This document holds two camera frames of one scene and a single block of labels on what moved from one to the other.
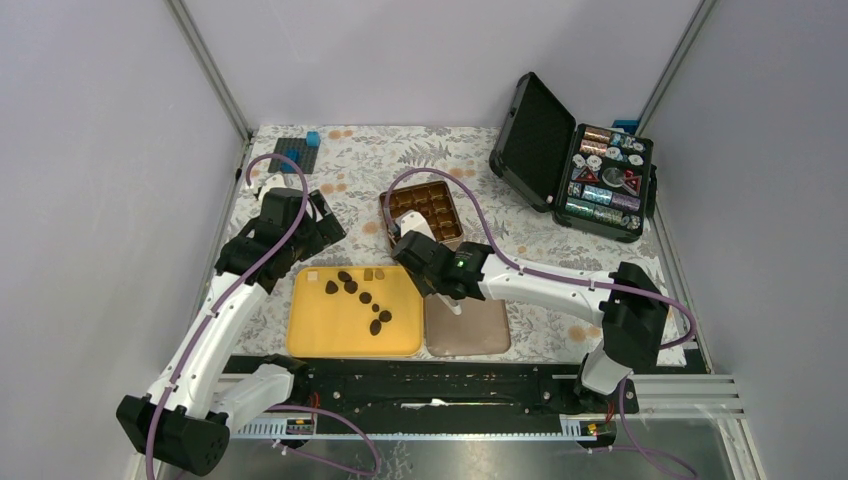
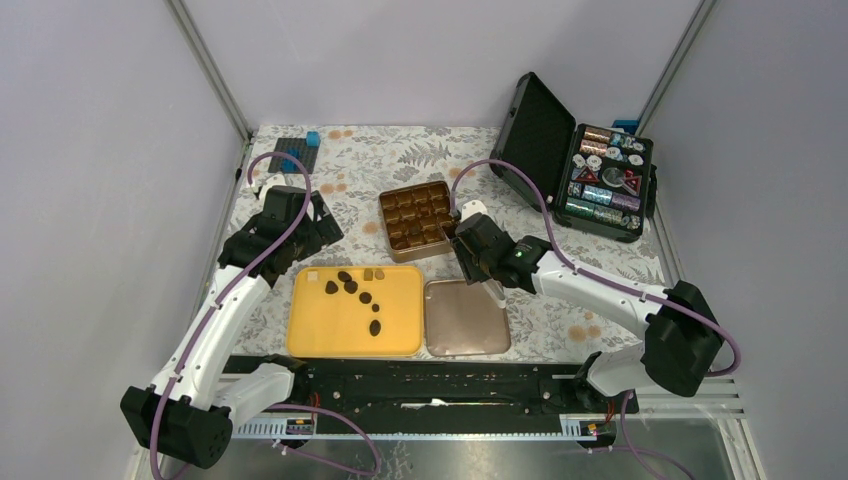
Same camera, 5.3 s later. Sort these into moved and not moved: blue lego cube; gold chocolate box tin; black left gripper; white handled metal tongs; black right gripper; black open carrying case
Moved: black right gripper; white handled metal tongs
Not moved: black open carrying case; black left gripper; gold chocolate box tin; blue lego cube
